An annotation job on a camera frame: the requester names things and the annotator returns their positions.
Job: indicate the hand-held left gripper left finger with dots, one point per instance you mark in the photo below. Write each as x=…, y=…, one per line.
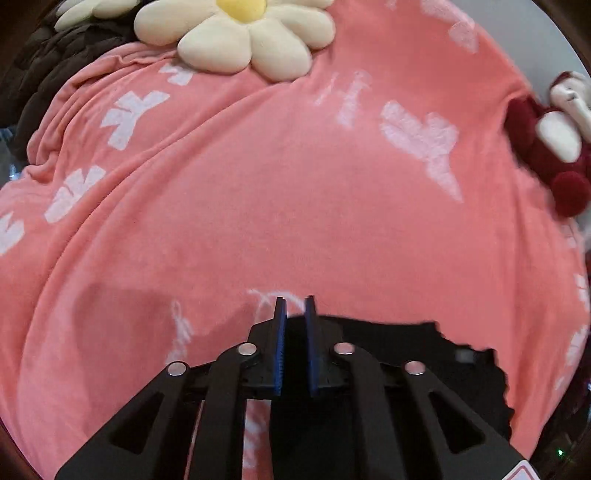
x=278, y=350

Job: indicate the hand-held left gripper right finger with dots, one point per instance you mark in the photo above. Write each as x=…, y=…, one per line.
x=311, y=350

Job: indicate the black knit garment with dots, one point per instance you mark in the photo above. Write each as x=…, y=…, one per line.
x=461, y=378

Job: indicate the pink printed blanket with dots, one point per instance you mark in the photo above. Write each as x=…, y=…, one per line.
x=277, y=184

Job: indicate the dark red plush toy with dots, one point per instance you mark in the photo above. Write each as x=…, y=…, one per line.
x=545, y=157

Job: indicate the cream flower pillow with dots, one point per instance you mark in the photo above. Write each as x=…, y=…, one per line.
x=221, y=50
x=87, y=11

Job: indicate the dark brown puffer jacket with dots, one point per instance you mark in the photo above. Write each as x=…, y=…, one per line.
x=51, y=55

